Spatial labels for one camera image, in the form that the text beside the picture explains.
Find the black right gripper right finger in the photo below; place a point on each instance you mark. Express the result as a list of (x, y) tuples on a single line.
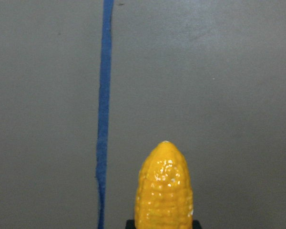
[(196, 225)]

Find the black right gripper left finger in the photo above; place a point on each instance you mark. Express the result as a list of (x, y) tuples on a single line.
[(130, 224)]

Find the yellow corn cob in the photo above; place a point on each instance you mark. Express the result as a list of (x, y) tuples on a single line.
[(164, 197)]

